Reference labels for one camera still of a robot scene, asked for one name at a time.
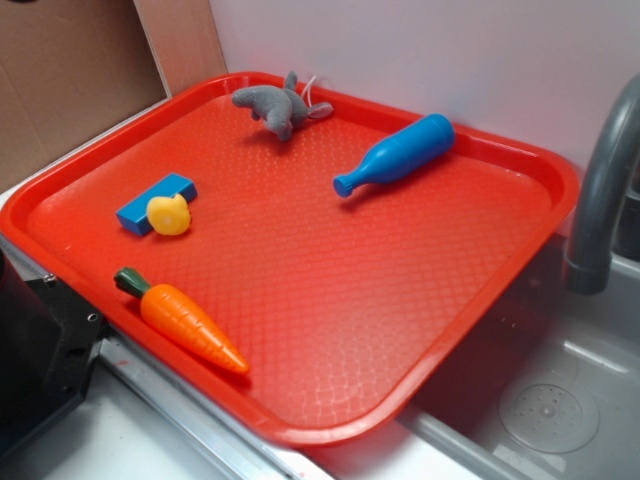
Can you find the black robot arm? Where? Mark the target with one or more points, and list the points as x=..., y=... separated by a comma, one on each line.
x=50, y=337

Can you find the yellow rubber duck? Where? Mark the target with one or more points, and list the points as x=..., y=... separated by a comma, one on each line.
x=169, y=216

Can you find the red plastic tray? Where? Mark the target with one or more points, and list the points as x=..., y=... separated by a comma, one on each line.
x=343, y=307

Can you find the blue toy bottle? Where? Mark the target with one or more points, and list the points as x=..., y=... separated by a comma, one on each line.
x=400, y=154

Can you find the grey plush animal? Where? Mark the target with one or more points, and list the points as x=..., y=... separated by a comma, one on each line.
x=282, y=110

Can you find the orange toy carrot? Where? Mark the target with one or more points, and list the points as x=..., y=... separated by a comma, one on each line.
x=180, y=319

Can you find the blue rectangular block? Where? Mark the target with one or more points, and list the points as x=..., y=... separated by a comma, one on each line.
x=132, y=216

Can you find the grey toy faucet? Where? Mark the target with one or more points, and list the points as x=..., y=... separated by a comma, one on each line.
x=606, y=219

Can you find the grey toy sink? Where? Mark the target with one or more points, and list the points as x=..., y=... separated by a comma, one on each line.
x=546, y=385

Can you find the brown cardboard panel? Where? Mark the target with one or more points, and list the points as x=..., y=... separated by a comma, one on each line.
x=70, y=70

